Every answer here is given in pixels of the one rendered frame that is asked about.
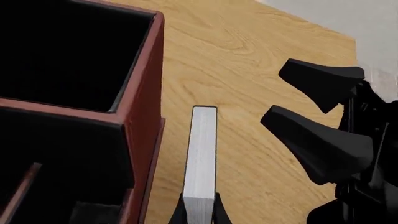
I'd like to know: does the red-brown desk caddy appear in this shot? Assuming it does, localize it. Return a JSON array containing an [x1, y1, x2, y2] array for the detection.
[[0, 0, 167, 224]]

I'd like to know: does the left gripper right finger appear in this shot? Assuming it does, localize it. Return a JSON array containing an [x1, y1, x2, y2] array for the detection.
[[212, 192, 233, 224]]

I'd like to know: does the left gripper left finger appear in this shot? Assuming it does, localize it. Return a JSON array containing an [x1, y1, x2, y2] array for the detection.
[[167, 192, 188, 224]]

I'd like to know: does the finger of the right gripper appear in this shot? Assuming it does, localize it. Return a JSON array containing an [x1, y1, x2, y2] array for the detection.
[[260, 105, 374, 186], [277, 58, 366, 114]]

